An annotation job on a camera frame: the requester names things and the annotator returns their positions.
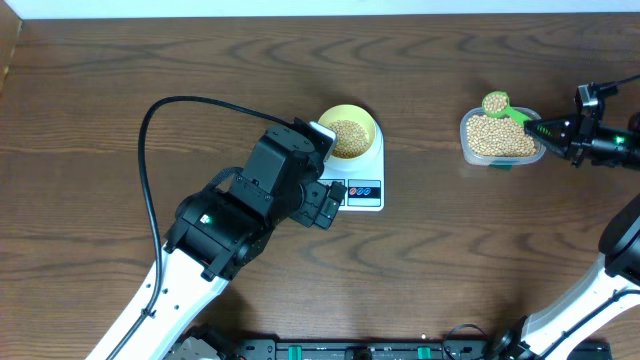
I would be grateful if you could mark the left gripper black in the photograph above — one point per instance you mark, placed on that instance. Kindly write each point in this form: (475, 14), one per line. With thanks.
(312, 193)

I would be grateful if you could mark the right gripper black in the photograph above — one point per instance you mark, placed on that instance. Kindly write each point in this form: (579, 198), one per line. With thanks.
(577, 140)

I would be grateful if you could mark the green plastic measuring scoop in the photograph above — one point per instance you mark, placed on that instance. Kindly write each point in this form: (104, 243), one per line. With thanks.
(497, 105)

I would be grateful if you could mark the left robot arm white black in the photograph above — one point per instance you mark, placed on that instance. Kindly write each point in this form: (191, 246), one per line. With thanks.
(222, 228)

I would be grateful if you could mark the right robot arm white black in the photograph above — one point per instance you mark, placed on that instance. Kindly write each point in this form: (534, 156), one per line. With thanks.
(611, 285)

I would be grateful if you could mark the white digital kitchen scale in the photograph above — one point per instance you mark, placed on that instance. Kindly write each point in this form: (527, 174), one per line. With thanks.
(363, 177)

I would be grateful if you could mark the yellow plastic bowl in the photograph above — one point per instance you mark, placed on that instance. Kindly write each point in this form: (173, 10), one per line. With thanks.
(355, 129)

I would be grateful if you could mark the clear container of soybeans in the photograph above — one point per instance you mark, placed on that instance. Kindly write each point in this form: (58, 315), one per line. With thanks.
(500, 142)

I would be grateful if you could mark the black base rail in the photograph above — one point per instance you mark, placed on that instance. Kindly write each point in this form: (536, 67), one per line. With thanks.
(203, 342)

